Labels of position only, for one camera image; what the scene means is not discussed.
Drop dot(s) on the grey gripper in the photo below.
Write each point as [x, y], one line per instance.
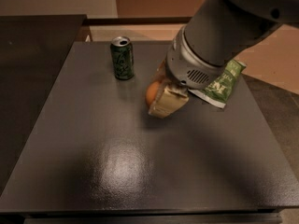
[186, 66]

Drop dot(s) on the orange fruit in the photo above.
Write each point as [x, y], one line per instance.
[152, 92]

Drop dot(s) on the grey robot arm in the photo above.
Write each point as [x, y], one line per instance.
[221, 29]

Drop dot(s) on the green soda can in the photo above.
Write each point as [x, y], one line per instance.
[122, 57]

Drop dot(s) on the green chip bag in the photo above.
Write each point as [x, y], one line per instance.
[218, 92]

